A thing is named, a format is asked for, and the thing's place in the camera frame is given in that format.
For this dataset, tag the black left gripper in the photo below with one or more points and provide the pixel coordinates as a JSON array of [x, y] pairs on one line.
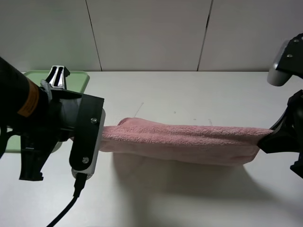
[[36, 119]]

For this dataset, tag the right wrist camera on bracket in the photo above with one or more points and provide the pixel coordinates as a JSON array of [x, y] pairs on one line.
[[288, 62]]

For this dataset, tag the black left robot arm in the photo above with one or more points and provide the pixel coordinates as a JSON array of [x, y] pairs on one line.
[[12, 79]]

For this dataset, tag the pink terry towel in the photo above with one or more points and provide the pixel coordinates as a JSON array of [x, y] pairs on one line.
[[206, 145]]

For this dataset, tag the green plastic tray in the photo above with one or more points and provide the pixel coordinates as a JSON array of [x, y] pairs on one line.
[[77, 81]]

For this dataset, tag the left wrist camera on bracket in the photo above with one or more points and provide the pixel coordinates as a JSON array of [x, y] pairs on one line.
[[84, 119]]

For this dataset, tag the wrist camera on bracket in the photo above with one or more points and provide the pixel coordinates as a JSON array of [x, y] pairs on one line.
[[288, 62], [84, 119]]

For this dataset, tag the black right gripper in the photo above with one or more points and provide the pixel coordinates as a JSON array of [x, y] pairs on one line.
[[287, 134]]

